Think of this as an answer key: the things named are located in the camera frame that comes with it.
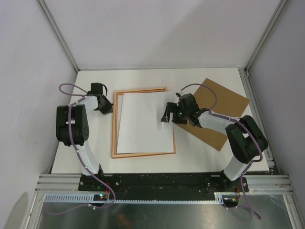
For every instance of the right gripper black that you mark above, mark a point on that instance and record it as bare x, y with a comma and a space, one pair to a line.
173, 107

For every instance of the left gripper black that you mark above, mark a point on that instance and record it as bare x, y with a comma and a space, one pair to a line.
109, 109

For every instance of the orange wooden picture frame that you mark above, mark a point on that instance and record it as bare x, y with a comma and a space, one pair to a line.
117, 99

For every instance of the printed photo sheet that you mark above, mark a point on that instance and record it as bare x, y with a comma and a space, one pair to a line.
141, 129

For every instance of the brown frame backing board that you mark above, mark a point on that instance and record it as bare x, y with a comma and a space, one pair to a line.
226, 103

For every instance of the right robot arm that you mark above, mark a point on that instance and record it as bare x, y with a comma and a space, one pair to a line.
246, 139

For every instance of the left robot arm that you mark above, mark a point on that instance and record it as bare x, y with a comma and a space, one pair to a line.
72, 129

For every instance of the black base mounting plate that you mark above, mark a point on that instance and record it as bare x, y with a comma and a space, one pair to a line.
170, 186

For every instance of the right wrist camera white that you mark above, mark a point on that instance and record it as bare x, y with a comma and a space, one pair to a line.
178, 93

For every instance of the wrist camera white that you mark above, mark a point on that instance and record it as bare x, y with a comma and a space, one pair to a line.
98, 88
178, 93

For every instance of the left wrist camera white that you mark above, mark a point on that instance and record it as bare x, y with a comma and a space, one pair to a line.
98, 88

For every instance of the aluminium front rail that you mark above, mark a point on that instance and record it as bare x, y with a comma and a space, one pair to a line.
258, 184

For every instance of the aluminium rail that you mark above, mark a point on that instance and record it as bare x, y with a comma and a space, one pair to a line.
256, 111
258, 184

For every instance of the grey slotted cable duct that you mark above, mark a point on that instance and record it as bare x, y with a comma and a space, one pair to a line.
98, 198

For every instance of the aluminium right side rail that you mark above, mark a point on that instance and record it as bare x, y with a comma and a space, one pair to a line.
256, 111

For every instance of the left aluminium corner post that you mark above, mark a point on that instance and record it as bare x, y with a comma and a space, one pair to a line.
57, 33

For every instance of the aluminium corner post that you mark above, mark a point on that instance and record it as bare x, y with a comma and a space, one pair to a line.
275, 18
57, 33

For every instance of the right aluminium corner post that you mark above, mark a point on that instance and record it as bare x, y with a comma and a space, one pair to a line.
275, 18

